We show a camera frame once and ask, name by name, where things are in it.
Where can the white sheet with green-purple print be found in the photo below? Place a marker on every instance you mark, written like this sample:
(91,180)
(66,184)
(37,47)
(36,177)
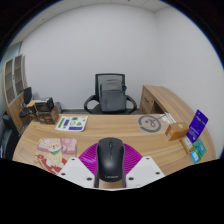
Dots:
(71,123)

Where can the small black chair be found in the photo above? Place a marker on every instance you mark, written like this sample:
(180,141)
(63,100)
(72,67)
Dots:
(26,95)

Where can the small green box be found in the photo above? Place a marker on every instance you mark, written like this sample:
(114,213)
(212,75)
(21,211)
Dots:
(200,148)

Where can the wooden shelf unit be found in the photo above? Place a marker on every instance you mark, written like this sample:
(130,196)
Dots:
(13,83)

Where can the black sofa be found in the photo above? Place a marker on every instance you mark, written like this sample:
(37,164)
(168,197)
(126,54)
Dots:
(7,136)

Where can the cartoon dog print mouse pad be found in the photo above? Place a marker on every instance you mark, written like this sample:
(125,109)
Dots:
(55,151)

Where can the tall brown cardboard box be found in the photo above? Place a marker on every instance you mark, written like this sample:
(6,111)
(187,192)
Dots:
(31,110)

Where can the small blue box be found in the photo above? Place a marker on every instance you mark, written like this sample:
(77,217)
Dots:
(195,156)

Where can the grey backpack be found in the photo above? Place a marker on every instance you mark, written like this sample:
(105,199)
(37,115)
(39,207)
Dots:
(112,95)

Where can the black computer mouse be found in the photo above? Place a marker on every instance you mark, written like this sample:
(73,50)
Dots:
(110,160)

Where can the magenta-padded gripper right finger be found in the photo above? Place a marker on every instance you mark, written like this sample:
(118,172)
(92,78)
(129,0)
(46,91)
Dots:
(141,170)

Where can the small yellow box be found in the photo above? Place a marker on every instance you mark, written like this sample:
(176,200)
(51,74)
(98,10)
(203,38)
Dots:
(186,145)

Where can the wide brown cardboard box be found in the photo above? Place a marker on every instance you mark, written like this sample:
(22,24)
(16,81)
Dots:
(48,116)

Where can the purple blister package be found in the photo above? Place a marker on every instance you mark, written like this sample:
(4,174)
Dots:
(197,126)

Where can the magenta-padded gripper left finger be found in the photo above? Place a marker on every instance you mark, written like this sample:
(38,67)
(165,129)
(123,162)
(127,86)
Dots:
(80,170)

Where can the orange-brown cardboard box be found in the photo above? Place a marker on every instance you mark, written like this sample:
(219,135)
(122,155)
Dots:
(177,131)

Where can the black cardboard box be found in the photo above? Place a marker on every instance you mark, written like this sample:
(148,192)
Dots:
(44,104)

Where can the black mesh office chair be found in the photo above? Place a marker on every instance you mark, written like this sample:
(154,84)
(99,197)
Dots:
(96,100)

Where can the wooden side desk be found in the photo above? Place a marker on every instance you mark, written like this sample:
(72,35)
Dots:
(163,98)

